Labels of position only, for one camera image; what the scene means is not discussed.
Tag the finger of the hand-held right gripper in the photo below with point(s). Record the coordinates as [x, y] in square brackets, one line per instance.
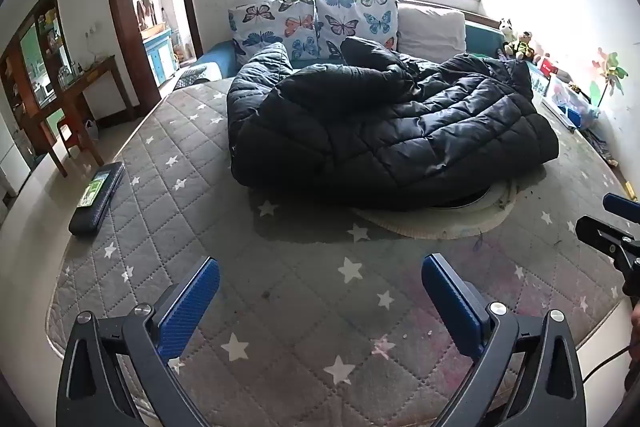
[622, 203]
[600, 232]

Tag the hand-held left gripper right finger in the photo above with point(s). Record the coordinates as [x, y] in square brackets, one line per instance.
[450, 302]

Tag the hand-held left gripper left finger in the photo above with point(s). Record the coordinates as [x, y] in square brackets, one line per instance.
[192, 302]

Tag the black puffer jacket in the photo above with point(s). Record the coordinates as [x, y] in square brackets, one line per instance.
[375, 132]

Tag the round white mat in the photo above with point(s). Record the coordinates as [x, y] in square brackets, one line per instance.
[450, 227]

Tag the grey star quilted mattress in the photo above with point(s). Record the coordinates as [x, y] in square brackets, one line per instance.
[300, 307]

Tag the clear plastic storage box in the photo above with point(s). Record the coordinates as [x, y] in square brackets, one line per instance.
[570, 102]

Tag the colourful pinwheel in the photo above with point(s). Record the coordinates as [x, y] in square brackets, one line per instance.
[607, 74]

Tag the black case with green label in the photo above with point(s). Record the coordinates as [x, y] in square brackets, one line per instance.
[95, 207]

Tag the red box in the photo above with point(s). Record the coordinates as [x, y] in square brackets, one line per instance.
[548, 67]

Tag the yellow plush doll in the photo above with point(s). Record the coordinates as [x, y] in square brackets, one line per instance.
[524, 47]

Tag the panda plush toy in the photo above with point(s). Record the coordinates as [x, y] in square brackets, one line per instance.
[506, 29]

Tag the red stool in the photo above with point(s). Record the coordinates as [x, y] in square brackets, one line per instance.
[70, 132]

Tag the blue patterned throw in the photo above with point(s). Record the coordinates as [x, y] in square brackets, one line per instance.
[195, 74]

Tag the white cabinet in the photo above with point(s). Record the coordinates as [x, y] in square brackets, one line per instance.
[12, 162]

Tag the blue cabinet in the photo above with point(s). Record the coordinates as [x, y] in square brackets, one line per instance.
[157, 57]

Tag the wooden desk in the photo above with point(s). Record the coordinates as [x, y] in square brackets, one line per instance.
[95, 74]

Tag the blue sofa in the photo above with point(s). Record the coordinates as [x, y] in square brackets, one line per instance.
[220, 54]

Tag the plain white pillow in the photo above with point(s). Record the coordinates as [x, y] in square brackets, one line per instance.
[430, 27]

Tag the wooden display cabinet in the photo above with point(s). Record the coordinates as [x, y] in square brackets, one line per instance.
[30, 72]

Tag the butterfly print pillow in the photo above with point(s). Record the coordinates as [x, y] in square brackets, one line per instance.
[360, 19]
[270, 22]

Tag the hanging garment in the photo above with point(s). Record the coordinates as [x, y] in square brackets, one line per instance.
[145, 7]

